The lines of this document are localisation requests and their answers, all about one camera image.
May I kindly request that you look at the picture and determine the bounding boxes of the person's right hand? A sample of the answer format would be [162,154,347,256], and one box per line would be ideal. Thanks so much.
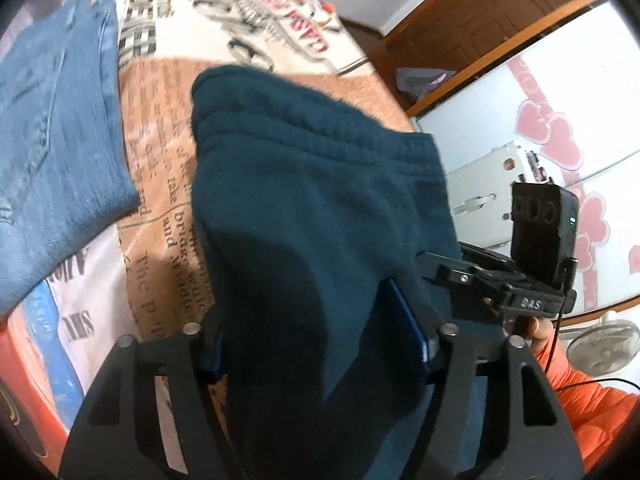
[529,317,555,356]

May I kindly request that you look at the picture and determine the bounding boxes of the white electric fan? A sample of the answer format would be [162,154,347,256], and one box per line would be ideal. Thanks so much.
[567,310,640,378]

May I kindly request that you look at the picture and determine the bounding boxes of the blue jeans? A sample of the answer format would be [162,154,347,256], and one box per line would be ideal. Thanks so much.
[0,0,143,316]

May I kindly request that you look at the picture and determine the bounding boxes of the white metal rack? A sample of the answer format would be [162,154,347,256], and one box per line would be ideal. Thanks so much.
[445,141,556,248]

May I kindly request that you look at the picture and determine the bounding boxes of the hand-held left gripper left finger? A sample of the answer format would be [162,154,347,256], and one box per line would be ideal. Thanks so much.
[59,309,232,480]

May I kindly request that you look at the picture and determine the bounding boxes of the printed bed cover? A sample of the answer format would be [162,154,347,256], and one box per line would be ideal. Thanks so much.
[0,0,416,461]

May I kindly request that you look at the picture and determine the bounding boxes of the dark teal pants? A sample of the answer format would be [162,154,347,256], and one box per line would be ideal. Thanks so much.
[190,64,501,480]

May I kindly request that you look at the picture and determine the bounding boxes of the thin black cable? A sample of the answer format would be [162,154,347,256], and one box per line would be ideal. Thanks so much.
[542,260,640,396]

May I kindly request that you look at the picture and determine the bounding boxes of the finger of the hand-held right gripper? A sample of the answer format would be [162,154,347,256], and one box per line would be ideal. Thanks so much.
[460,242,513,273]
[417,252,506,311]

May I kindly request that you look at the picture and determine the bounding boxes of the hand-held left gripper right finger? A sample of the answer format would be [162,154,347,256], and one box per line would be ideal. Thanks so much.
[384,279,587,480]

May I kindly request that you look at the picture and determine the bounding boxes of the white sliding door pink hearts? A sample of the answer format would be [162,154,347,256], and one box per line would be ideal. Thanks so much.
[407,0,640,321]

